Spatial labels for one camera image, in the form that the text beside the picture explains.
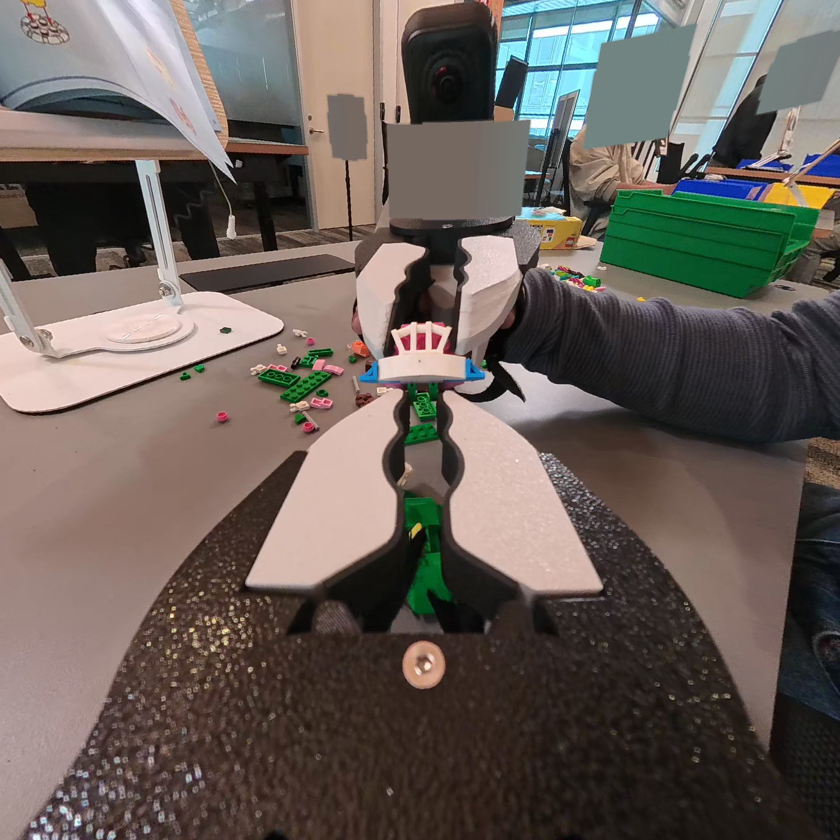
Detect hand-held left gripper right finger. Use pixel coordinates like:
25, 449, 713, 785
436, 392, 605, 632

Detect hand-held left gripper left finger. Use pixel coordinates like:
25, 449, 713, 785
244, 391, 422, 632

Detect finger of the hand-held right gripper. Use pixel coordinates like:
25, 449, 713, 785
456, 233, 527, 361
354, 244, 434, 360

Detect white and magenta lego assembly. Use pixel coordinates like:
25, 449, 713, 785
357, 322, 488, 395

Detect person's right forearm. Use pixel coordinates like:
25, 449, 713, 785
502, 268, 840, 444

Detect yellow lego box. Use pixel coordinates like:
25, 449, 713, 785
518, 209, 585, 250

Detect pile of colourful lego bricks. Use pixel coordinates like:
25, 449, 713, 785
550, 264, 608, 293

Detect green lego base model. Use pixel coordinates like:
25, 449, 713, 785
402, 486, 457, 618

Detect scattered small lego pieces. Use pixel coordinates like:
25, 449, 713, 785
178, 325, 395, 435

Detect lego instruction booklet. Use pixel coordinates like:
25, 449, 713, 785
0, 0, 237, 185

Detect black table mat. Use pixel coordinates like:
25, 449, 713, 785
180, 254, 357, 294

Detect stacked green plastic bins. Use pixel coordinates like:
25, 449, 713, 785
598, 188, 821, 299

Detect white book stand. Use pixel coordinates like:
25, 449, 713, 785
0, 108, 285, 414

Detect wooden topped desk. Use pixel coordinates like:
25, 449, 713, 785
0, 141, 309, 253

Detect blue plastic bin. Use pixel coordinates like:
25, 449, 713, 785
672, 177, 769, 199

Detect yellow plastic bin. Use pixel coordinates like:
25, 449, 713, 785
764, 182, 840, 210

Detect person's blue jeans leg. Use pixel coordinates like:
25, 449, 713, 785
776, 482, 840, 713

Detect cardboard box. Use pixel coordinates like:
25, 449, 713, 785
0, 184, 38, 231

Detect white hanging cable plug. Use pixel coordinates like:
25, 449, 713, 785
209, 161, 240, 240

